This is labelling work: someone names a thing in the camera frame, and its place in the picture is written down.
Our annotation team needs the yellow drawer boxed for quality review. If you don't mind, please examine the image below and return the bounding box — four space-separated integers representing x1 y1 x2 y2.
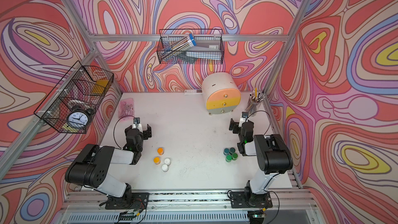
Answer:
206 96 240 110

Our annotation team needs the peach top drawer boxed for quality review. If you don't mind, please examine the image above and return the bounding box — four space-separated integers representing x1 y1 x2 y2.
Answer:
208 88 241 99

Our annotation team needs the black wire basket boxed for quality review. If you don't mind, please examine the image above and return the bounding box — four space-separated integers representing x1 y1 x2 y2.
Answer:
157 28 224 64
34 61 114 134

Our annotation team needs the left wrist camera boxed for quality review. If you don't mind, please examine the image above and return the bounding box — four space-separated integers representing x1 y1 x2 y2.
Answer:
132 117 141 129

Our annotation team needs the white box in basket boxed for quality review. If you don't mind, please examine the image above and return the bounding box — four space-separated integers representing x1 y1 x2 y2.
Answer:
186 45 222 60

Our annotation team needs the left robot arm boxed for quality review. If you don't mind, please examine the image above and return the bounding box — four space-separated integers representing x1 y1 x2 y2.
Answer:
65 125 152 199

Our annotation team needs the white paint can right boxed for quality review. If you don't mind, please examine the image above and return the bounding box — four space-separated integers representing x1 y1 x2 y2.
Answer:
164 158 171 166

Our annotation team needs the small white display device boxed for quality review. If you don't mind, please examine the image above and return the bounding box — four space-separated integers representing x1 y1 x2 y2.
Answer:
184 89 202 95

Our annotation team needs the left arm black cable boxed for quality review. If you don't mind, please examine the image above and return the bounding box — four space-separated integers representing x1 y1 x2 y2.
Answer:
112 114 137 150

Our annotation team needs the teal paint can left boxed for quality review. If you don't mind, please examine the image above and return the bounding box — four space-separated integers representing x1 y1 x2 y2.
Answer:
223 148 230 156

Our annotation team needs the tube of pencils blue cap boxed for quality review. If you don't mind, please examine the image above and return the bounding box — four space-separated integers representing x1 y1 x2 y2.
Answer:
160 33 197 62

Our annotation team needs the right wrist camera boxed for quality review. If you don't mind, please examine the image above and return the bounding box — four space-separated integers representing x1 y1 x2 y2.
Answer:
238 112 249 127

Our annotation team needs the clear cup of brushes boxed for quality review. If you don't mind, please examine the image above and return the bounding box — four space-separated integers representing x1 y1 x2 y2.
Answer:
245 88 265 117

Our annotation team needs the black wire basket back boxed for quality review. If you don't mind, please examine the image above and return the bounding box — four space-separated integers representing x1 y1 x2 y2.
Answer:
157 28 224 64

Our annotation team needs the black wire basket left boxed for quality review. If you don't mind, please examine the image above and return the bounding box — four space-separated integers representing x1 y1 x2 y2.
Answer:
34 61 114 134

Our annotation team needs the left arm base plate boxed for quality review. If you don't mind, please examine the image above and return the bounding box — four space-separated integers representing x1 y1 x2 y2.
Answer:
105 192 150 210

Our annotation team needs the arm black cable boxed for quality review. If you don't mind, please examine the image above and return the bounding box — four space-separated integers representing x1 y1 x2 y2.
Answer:
247 109 272 136
112 114 137 150

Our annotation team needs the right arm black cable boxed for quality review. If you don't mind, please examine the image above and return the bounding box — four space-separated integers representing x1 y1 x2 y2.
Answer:
247 109 272 136

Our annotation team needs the green circuit board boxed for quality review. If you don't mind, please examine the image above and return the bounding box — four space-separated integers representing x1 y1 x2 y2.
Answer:
117 212 141 222

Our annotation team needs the white round drawer cabinet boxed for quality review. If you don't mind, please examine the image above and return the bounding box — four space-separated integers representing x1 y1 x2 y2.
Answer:
202 72 241 115

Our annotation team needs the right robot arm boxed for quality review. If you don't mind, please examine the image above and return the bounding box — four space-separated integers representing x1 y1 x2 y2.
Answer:
229 118 293 197

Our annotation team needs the pink plastic tray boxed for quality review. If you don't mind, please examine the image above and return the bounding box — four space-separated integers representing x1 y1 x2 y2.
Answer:
118 97 134 119

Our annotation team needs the black alarm clock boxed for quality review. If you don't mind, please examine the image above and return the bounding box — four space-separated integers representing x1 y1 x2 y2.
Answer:
67 105 94 129

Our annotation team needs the orange paint can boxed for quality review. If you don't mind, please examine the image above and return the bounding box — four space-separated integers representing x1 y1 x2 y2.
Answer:
157 147 164 155
153 157 161 164

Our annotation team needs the white paint can lower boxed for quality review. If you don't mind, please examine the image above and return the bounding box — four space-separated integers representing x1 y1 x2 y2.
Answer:
161 164 169 172

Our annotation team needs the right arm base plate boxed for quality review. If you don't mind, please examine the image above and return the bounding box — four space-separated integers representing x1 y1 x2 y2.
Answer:
227 190 273 209

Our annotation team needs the yellow object in basket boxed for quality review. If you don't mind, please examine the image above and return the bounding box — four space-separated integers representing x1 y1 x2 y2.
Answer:
91 79 109 96

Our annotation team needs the white paint can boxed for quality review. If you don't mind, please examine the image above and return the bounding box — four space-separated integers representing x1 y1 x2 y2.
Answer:
164 158 171 166
161 164 169 172

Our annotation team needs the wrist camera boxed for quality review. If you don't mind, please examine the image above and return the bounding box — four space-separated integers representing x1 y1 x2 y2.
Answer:
238 112 249 127
132 117 141 129

